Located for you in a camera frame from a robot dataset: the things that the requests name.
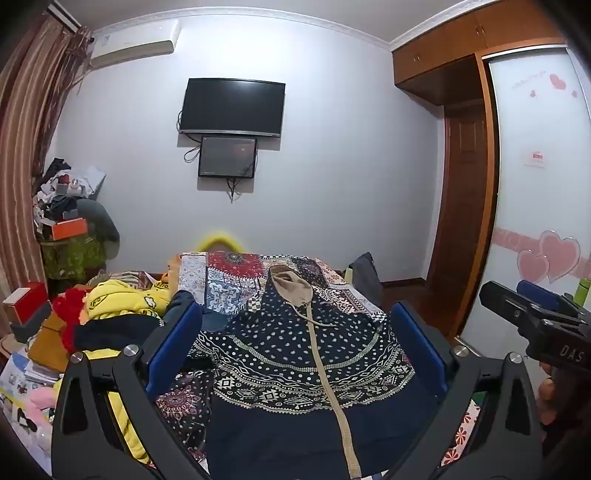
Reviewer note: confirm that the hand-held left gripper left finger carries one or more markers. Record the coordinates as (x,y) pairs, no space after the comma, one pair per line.
(178,346)

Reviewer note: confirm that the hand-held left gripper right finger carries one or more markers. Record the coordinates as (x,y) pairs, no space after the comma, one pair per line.
(420,346)

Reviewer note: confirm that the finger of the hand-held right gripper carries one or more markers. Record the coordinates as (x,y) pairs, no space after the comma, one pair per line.
(540,295)
(503,302)

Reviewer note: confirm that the navy patterned hoodie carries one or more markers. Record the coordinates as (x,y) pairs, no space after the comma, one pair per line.
(295,350)

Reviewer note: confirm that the person's right forearm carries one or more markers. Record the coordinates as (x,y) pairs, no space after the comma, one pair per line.
(572,406)

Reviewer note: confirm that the person's right hand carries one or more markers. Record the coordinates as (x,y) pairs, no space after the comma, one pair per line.
(547,392)

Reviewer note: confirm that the blue denim jeans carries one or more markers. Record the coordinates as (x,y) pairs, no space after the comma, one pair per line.
(182,307)

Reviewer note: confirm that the green bottle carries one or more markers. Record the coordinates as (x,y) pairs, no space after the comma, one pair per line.
(584,290)

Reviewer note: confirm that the dark navy garment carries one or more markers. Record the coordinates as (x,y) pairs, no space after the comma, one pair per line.
(115,332)

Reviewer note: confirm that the tan orange cushion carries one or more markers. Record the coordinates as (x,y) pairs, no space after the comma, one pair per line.
(174,272)

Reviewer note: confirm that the yellow cartoon blanket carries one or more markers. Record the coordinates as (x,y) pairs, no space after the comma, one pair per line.
(120,297)

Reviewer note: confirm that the patchwork bedspread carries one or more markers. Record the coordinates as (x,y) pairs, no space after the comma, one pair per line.
(231,277)

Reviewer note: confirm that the white heart-sticker wardrobe door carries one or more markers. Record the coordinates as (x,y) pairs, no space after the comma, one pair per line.
(531,207)

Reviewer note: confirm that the dark grey bag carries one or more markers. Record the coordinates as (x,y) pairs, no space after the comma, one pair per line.
(364,277)

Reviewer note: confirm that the yellow curved object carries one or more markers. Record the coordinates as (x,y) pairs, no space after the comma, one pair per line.
(219,242)

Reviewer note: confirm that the red fuzzy cloth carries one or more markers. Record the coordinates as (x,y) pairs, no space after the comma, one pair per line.
(69,318)

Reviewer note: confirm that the mustard orange garment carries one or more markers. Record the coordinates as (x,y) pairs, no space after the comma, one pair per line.
(46,344)

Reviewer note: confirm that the white red notice sticker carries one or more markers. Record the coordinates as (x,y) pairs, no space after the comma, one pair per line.
(536,158)

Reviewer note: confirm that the dark grey cushion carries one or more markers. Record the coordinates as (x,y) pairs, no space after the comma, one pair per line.
(101,221)

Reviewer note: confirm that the pink plush toy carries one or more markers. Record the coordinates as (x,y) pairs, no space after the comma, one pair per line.
(41,399)

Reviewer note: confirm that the red box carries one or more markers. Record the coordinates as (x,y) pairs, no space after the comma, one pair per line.
(25,300)

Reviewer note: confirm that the orange box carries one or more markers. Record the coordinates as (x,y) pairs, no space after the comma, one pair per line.
(69,229)

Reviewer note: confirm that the small black monitor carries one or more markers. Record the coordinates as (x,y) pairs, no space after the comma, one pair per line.
(227,157)

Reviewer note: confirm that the pile of clutter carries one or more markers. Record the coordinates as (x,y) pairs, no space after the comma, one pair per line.
(60,189)

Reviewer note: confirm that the brown striped curtain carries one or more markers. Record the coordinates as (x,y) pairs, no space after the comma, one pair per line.
(27,161)

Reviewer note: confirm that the wooden overhead cabinet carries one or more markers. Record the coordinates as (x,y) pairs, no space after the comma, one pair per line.
(443,50)

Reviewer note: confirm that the white air conditioner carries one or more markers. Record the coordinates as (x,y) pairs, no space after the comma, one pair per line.
(134,44)

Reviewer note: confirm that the black wall television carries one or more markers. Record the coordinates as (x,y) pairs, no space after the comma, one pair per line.
(231,106)

